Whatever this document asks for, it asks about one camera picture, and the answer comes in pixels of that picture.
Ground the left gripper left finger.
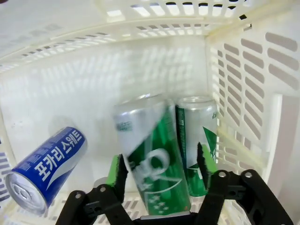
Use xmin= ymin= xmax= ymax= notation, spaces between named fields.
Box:
xmin=56 ymin=154 xmax=135 ymax=225

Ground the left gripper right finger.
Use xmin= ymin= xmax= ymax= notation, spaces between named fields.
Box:
xmin=196 ymin=141 xmax=294 ymax=225

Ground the green Chilsung cider can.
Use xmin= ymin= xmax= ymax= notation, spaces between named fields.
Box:
xmin=175 ymin=96 xmax=219 ymax=198
xmin=112 ymin=93 xmax=192 ymax=217

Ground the blue Pocari Sweat can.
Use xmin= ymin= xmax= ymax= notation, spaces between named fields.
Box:
xmin=5 ymin=126 xmax=88 ymax=216

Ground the cream basket with brown handles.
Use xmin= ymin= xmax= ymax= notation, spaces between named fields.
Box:
xmin=0 ymin=0 xmax=300 ymax=225

